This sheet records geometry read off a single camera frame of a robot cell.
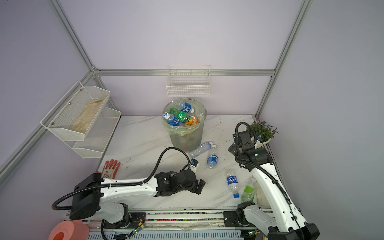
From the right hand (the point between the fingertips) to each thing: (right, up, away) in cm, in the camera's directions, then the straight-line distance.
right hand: (237, 150), depth 75 cm
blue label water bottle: (-11, -7, +16) cm, 21 cm away
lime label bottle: (+7, -23, +2) cm, 24 cm away
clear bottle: (-18, -3, +26) cm, 32 cm away
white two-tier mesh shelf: (-84, +17, +4) cm, 86 cm away
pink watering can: (-74, -32, -13) cm, 82 cm away
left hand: (-20, -16, +2) cm, 26 cm away
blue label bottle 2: (-27, +24, +16) cm, 40 cm away
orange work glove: (-75, -14, +16) cm, 77 cm away
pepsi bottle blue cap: (-1, -18, +7) cm, 19 cm away
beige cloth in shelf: (-79, +14, +1) cm, 80 cm away
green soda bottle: (-29, +18, +13) cm, 37 cm away
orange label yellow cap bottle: (-23, +16, +14) cm, 31 cm away
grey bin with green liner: (-27, +5, +14) cm, 31 cm away
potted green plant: (+19, +9, +16) cm, 27 cm away
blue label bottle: (-35, +16, +5) cm, 38 cm away
